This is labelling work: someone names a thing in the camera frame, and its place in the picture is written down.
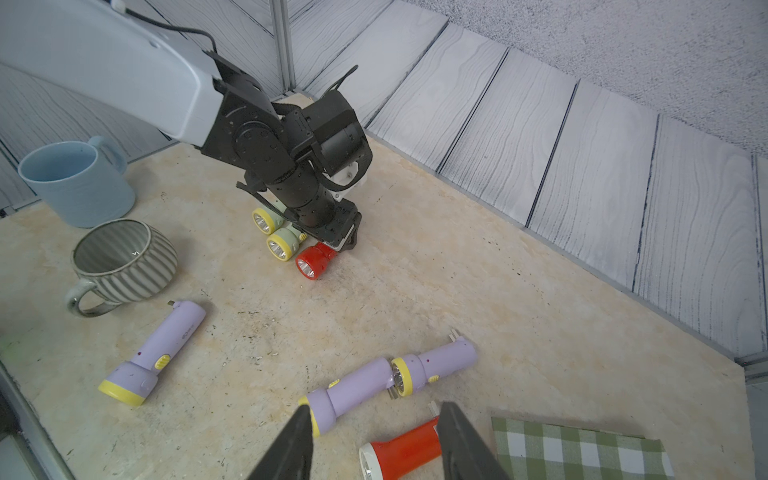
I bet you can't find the purple flashlight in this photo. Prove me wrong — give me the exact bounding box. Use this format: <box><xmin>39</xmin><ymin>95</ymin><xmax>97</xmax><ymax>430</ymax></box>
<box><xmin>390</xmin><ymin>331</ymin><xmax>477</xmax><ymax>397</ymax></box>
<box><xmin>98</xmin><ymin>300</ymin><xmax>206</xmax><ymax>407</ymax></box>
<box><xmin>299</xmin><ymin>357</ymin><xmax>394</xmax><ymax>437</ymax></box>

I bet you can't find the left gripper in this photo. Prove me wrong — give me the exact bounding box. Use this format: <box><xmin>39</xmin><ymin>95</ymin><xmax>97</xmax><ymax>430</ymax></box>
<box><xmin>298</xmin><ymin>200</ymin><xmax>362</xmax><ymax>251</ymax></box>

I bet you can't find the left aluminium frame post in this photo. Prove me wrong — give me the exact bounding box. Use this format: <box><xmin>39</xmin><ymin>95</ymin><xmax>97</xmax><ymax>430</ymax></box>
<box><xmin>269</xmin><ymin>0</ymin><xmax>297</xmax><ymax>91</ymax></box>

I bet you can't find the green flashlight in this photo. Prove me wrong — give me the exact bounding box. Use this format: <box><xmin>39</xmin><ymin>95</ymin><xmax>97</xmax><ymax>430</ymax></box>
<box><xmin>252</xmin><ymin>200</ymin><xmax>286</xmax><ymax>235</ymax></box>
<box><xmin>266</xmin><ymin>225</ymin><xmax>308</xmax><ymax>262</ymax></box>

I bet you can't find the light blue mug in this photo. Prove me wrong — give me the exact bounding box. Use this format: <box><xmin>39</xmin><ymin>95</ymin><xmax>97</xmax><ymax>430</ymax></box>
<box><xmin>18</xmin><ymin>136</ymin><xmax>136</xmax><ymax>228</ymax></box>

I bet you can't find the green checkered cloth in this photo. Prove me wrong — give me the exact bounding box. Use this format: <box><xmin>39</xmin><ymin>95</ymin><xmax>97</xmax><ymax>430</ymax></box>
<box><xmin>491</xmin><ymin>417</ymin><xmax>675</xmax><ymax>479</ymax></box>

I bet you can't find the red flashlight white rim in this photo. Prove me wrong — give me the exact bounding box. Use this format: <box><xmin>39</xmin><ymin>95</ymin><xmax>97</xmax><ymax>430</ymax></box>
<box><xmin>359</xmin><ymin>401</ymin><xmax>442</xmax><ymax>480</ymax></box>

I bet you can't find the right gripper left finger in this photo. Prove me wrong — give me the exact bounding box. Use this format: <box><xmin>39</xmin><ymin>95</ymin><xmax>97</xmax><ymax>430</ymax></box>
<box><xmin>247</xmin><ymin>405</ymin><xmax>313</xmax><ymax>480</ymax></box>

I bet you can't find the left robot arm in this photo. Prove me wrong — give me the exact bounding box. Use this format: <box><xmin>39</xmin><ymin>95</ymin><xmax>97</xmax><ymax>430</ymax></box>
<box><xmin>1</xmin><ymin>1</ymin><xmax>373</xmax><ymax>251</ymax></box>

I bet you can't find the purple flashlight middle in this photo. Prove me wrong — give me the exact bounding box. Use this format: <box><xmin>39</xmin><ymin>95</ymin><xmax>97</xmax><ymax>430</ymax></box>
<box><xmin>299</xmin><ymin>357</ymin><xmax>394</xmax><ymax>437</ymax></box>

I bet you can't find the purple flashlight left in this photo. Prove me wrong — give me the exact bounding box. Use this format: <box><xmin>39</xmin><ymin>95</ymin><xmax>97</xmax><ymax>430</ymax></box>
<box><xmin>98</xmin><ymin>300</ymin><xmax>206</xmax><ymax>407</ymax></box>

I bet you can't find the red flashlight all red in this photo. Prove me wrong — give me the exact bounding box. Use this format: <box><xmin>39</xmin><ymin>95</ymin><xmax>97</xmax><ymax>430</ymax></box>
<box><xmin>295</xmin><ymin>242</ymin><xmax>338</xmax><ymax>280</ymax></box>

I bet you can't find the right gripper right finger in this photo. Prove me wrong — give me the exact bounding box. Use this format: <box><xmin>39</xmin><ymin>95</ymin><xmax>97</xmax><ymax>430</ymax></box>
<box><xmin>437</xmin><ymin>402</ymin><xmax>510</xmax><ymax>480</ymax></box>

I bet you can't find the purple flashlight upper right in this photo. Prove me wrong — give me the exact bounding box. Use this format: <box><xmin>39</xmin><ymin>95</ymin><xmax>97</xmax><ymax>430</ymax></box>
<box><xmin>390</xmin><ymin>331</ymin><xmax>477</xmax><ymax>397</ymax></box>

